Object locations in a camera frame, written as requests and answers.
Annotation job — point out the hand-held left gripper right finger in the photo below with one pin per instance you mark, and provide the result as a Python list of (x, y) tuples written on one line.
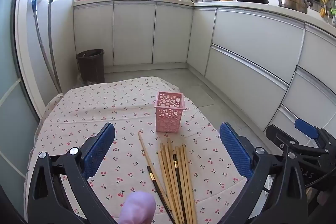
[(236, 153)]

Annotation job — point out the cherry print tablecloth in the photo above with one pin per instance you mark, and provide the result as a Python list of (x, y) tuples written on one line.
[(78, 113)]

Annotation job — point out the brown trash bin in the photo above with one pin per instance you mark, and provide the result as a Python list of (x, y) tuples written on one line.
[(90, 66)]

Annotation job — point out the white power strip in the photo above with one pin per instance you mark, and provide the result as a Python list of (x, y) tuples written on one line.
[(267, 183)]

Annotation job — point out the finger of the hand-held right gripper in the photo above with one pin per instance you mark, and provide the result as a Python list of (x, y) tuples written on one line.
[(305, 128), (275, 134)]

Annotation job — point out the steel stock pot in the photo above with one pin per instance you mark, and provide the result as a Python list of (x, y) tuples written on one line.
[(291, 2)]

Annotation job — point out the pink perforated utensil holder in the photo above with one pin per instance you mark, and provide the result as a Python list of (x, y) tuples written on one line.
[(168, 119)]

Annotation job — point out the frosted glass door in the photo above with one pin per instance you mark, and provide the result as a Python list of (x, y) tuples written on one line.
[(10, 82)]

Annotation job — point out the white cabinet door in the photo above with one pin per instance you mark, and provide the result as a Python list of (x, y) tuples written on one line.
[(200, 40), (172, 32), (134, 32), (93, 35)]

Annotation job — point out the black grip mop pole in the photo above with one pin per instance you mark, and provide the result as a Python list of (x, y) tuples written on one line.
[(50, 29)]

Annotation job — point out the black chopstick gold band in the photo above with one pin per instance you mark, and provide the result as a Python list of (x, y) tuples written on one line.
[(157, 184), (178, 179)]

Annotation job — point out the white cabinet drawer front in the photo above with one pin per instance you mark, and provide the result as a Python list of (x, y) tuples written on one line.
[(320, 50), (241, 87), (252, 35), (309, 98)]

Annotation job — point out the pile of wooden chopsticks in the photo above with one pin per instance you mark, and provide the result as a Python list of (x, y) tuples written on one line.
[(168, 174)]

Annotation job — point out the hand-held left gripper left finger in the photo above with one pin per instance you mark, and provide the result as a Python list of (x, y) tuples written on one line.
[(101, 149)]

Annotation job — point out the person's left hand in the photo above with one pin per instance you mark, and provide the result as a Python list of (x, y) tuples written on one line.
[(139, 207)]

